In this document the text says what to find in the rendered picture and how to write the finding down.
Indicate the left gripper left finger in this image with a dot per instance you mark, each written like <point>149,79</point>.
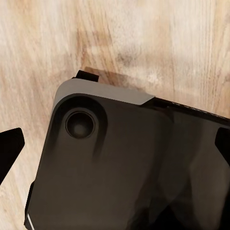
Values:
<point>11,144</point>

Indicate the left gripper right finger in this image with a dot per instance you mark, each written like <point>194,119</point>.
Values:
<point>222,142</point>

